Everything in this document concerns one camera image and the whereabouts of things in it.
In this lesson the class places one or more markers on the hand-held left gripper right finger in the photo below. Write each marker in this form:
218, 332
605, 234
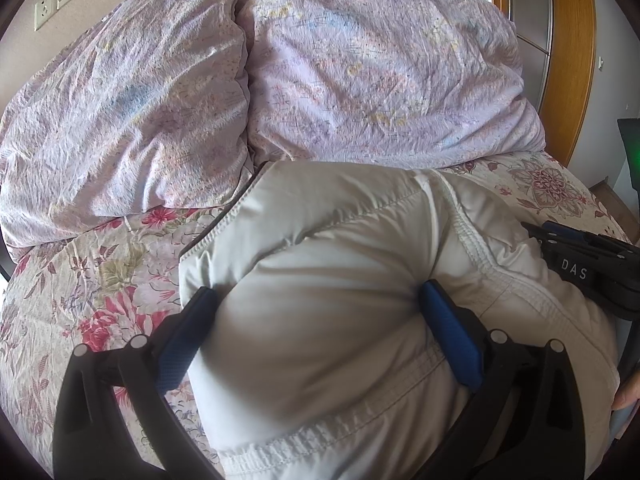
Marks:
450, 332

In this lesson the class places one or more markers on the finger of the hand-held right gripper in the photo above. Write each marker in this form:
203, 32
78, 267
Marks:
537, 237
570, 232

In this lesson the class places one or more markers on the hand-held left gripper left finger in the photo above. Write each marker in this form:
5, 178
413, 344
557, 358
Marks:
185, 332

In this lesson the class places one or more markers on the white puffer jacket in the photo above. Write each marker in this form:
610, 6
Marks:
325, 310

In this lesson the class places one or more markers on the person's right hand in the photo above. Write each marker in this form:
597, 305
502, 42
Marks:
629, 395

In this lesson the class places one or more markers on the floral bed sheet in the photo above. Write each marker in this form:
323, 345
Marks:
100, 285

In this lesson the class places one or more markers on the lilac floral duvet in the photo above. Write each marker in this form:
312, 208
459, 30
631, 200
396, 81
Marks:
350, 85

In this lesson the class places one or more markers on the white wall socket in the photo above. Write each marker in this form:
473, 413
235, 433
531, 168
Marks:
44, 9

